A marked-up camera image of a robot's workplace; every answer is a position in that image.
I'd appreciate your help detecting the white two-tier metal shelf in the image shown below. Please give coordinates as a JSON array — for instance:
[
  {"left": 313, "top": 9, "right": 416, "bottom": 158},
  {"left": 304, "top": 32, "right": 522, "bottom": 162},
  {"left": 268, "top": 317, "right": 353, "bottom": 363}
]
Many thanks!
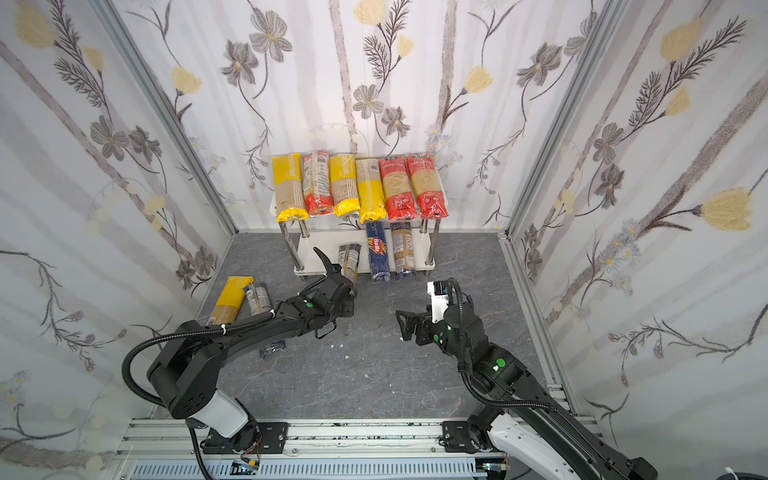
[{"left": 273, "top": 179, "right": 443, "bottom": 278}]

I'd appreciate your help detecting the red slim spaghetti pack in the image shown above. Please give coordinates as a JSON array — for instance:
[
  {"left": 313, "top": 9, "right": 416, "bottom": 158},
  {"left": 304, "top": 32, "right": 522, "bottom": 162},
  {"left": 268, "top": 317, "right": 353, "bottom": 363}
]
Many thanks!
[{"left": 302, "top": 150, "right": 334, "bottom": 217}]

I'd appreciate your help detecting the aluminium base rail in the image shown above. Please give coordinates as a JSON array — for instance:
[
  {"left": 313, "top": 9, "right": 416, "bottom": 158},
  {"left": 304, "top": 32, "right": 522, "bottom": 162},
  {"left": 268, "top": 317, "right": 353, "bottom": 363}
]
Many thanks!
[{"left": 113, "top": 417, "right": 601, "bottom": 480}]

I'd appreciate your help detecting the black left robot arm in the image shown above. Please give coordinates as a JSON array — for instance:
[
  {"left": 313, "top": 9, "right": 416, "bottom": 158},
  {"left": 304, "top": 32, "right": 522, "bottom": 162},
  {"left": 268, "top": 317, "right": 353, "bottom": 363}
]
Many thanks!
[{"left": 121, "top": 248, "right": 356, "bottom": 439}]

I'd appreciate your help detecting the short yellow Pastatime bag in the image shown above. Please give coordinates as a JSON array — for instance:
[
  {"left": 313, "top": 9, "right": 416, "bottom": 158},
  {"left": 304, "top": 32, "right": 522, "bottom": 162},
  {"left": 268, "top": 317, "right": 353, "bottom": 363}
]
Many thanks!
[{"left": 329, "top": 154, "right": 361, "bottom": 217}]

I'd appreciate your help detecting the long yellow Pastatime bag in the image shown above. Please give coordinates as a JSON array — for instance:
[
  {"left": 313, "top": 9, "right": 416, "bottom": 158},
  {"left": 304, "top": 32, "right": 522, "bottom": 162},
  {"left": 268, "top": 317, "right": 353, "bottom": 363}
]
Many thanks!
[{"left": 272, "top": 153, "right": 309, "bottom": 223}]

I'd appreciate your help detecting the yellow pasta bag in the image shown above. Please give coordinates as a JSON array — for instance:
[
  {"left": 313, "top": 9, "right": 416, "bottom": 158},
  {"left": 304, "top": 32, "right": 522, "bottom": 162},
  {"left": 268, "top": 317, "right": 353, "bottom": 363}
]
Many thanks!
[{"left": 207, "top": 276, "right": 253, "bottom": 325}]

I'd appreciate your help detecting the red spaghetti bag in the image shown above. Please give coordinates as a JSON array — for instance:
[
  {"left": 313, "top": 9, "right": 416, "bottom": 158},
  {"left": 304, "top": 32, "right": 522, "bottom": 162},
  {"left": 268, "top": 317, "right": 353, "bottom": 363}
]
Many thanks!
[
  {"left": 379, "top": 157, "right": 419, "bottom": 221},
  {"left": 406, "top": 155, "right": 449, "bottom": 219}
]

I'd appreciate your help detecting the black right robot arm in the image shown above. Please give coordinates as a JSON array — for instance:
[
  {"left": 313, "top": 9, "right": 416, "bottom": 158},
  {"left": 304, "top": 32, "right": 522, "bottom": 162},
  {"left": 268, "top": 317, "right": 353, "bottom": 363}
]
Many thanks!
[{"left": 395, "top": 278, "right": 658, "bottom": 479}]

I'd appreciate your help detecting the blue Barilla spaghetti pack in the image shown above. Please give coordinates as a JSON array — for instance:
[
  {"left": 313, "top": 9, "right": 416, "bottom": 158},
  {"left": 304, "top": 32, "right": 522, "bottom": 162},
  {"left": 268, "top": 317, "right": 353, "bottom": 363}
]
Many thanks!
[{"left": 366, "top": 221, "right": 390, "bottom": 283}]

